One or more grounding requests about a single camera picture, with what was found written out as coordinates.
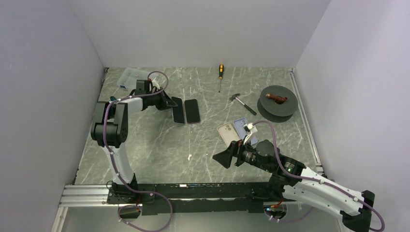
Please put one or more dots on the clear plastic screw box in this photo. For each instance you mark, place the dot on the clear plastic screw box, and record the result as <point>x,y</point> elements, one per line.
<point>129,78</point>

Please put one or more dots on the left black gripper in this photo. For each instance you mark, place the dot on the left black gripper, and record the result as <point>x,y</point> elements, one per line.
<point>165,100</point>

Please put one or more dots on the purple phone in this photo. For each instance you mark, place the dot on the purple phone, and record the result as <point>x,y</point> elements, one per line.
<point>192,111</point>

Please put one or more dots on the black filament spool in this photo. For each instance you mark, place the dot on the black filament spool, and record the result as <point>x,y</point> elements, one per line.
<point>277,112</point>

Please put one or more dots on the grey silver phone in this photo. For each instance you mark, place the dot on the grey silver phone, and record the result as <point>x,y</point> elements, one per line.
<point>178,112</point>

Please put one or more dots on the black base frame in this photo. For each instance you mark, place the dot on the black base frame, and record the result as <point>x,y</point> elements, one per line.
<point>156,199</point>

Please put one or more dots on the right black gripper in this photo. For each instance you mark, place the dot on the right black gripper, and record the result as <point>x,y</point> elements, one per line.
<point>236,148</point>

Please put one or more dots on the brown red tool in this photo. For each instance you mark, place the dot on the brown red tool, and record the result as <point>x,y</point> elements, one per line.
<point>277,99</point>

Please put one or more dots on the small black handled hammer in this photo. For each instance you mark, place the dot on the small black handled hammer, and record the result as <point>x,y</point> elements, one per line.
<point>236,97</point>

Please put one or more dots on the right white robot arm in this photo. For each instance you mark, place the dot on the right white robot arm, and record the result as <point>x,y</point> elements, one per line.
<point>292,180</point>

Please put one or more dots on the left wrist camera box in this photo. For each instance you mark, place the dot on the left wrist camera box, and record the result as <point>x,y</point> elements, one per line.
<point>153,85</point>

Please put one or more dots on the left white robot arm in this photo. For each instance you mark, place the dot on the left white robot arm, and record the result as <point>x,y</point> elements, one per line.
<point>110,127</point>

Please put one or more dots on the orange black screwdriver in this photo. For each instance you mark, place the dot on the orange black screwdriver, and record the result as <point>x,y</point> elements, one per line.
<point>221,71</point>

